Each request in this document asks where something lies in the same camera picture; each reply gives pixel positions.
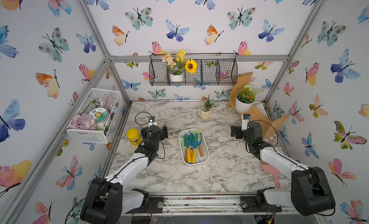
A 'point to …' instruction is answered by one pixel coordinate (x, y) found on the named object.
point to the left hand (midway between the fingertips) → (157, 125)
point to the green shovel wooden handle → (198, 132)
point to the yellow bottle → (133, 136)
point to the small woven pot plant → (205, 108)
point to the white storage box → (206, 155)
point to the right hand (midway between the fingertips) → (241, 124)
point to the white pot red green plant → (245, 98)
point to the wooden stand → (257, 115)
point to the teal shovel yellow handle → (195, 143)
